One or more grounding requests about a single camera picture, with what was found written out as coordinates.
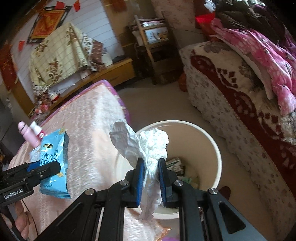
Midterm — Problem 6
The white paper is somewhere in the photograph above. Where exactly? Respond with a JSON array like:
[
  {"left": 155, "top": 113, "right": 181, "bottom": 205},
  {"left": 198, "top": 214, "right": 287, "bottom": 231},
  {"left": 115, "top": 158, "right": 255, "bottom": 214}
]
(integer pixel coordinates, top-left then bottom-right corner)
[{"left": 109, "top": 120, "right": 169, "bottom": 220}]

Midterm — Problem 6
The blue snack bag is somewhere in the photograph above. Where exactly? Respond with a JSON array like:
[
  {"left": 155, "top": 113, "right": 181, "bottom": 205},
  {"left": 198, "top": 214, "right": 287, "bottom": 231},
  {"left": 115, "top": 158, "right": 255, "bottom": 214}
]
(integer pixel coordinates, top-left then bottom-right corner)
[{"left": 40, "top": 127, "right": 71, "bottom": 199}]

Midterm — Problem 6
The white plastic trash bin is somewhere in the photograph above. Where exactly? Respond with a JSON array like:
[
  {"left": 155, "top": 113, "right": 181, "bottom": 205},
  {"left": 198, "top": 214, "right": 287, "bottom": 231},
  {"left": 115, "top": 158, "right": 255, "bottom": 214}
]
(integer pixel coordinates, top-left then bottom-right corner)
[{"left": 117, "top": 120, "right": 222, "bottom": 219}]

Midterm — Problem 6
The person's left hand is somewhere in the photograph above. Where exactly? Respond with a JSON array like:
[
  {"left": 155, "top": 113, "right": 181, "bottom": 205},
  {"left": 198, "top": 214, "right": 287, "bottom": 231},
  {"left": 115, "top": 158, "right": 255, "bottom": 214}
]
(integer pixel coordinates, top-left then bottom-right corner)
[{"left": 15, "top": 201, "right": 30, "bottom": 240}]

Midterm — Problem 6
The white bottle pink label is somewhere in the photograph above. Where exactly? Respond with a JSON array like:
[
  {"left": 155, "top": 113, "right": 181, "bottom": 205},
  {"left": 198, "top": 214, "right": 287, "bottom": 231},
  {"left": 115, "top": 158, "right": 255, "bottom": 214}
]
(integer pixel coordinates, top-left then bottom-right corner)
[{"left": 30, "top": 121, "right": 47, "bottom": 140}]

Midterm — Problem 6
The pink thermos bottle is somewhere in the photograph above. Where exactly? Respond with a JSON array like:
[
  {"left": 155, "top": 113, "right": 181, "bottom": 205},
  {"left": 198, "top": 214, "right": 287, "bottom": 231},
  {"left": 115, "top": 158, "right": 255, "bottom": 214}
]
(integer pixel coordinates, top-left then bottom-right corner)
[{"left": 18, "top": 121, "right": 40, "bottom": 148}]

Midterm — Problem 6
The wooden TV cabinet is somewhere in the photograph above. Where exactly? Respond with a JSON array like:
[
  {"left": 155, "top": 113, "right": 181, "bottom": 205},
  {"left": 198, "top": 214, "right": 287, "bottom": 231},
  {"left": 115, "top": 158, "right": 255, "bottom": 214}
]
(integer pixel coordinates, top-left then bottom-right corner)
[{"left": 7, "top": 58, "right": 136, "bottom": 116}]

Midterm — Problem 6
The pink quilted table cover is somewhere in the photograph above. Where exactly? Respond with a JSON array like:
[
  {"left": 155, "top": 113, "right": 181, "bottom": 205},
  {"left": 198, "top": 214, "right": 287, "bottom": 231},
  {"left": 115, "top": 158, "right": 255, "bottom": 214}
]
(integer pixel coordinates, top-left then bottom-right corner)
[{"left": 7, "top": 79, "right": 173, "bottom": 241}]

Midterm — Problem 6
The floral brown white sofa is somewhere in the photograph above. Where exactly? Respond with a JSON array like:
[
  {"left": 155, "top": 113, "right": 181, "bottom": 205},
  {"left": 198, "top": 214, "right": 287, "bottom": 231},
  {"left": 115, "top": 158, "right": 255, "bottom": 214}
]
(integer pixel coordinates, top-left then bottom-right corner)
[{"left": 179, "top": 41, "right": 295, "bottom": 239}]

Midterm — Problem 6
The floral cloth covered television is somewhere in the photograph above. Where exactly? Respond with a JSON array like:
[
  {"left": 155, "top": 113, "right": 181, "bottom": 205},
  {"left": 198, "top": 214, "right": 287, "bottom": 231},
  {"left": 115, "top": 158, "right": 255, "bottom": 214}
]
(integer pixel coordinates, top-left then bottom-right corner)
[{"left": 29, "top": 22, "right": 105, "bottom": 95}]

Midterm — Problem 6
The framed red gold picture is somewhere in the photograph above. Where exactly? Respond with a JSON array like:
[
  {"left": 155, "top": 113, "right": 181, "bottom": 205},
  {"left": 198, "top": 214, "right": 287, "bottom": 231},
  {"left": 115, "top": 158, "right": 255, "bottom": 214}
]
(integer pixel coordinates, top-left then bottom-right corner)
[{"left": 27, "top": 6, "right": 72, "bottom": 44}]

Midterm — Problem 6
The pink floral blanket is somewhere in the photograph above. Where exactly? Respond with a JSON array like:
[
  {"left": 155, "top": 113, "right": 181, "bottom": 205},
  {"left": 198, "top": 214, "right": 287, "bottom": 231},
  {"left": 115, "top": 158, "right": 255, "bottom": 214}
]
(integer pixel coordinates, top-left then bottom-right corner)
[{"left": 211, "top": 18, "right": 295, "bottom": 115}]

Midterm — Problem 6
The red wall hanging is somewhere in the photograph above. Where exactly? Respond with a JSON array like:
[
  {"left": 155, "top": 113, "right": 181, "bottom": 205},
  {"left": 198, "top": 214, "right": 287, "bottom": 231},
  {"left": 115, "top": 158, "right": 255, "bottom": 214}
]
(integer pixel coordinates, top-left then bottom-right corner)
[{"left": 0, "top": 44, "right": 17, "bottom": 91}]

